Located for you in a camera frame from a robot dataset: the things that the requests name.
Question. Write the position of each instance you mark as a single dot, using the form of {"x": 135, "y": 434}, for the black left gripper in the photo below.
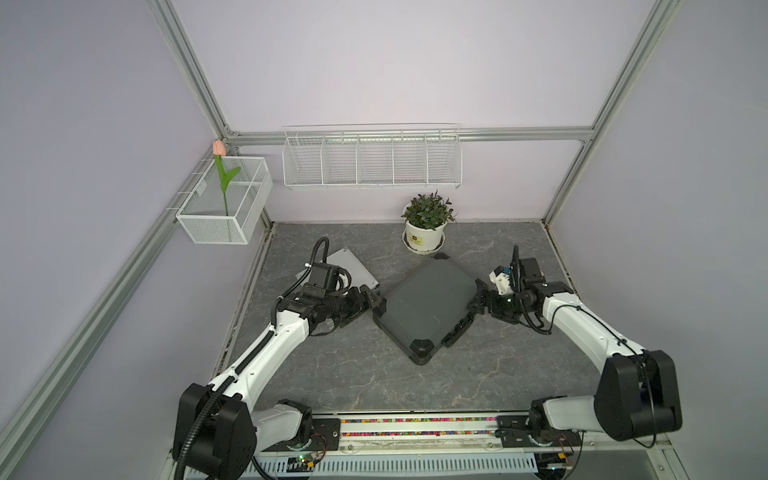
{"x": 358, "y": 307}

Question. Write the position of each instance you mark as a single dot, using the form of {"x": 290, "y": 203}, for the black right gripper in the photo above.
{"x": 491, "y": 306}

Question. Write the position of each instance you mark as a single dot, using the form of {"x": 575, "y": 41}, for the black poker set case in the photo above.
{"x": 428, "y": 310}

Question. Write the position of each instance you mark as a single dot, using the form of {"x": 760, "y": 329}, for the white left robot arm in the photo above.
{"x": 219, "y": 429}

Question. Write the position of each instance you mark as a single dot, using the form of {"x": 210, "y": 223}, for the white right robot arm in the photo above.
{"x": 637, "y": 397}

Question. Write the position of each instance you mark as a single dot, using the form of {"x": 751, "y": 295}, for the silver aluminium poker case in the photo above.
{"x": 345, "y": 259}

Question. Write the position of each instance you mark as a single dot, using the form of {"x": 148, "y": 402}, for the white pot saucer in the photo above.
{"x": 420, "y": 249}

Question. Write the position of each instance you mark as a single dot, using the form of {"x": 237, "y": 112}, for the white plant pot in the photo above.
{"x": 423, "y": 236}

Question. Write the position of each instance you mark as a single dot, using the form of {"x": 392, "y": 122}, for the green potted plant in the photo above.
{"x": 429, "y": 211}

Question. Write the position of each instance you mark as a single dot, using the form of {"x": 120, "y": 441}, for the artificial pink tulip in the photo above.
{"x": 225, "y": 176}

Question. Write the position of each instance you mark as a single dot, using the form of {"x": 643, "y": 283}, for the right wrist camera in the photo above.
{"x": 500, "y": 278}

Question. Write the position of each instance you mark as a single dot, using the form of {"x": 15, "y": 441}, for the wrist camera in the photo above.
{"x": 323, "y": 280}
{"x": 500, "y": 278}

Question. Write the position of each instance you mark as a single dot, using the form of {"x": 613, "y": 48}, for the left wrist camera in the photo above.
{"x": 323, "y": 280}

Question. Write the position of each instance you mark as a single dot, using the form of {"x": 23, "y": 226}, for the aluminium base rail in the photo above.
{"x": 413, "y": 433}

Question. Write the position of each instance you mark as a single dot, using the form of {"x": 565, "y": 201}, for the white wire wall shelf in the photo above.
{"x": 394, "y": 155}

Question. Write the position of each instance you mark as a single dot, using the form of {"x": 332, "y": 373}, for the white mesh wall basket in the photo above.
{"x": 202, "y": 213}

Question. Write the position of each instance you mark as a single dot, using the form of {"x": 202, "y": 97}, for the white vented cable duct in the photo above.
{"x": 385, "y": 466}

